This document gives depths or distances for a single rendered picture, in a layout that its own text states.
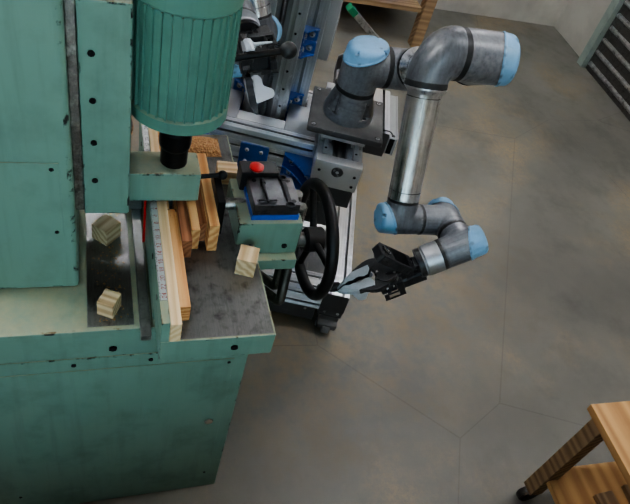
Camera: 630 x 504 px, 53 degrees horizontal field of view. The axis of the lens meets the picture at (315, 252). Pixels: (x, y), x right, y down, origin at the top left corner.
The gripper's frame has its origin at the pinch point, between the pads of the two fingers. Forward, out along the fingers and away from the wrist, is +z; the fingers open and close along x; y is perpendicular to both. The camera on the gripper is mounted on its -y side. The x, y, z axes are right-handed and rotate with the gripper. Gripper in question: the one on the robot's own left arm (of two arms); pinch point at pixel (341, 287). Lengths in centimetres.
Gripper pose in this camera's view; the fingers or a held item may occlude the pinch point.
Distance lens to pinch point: 149.8
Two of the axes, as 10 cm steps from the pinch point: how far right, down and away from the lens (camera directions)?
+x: -2.4, -7.3, 6.4
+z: -9.3, 3.6, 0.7
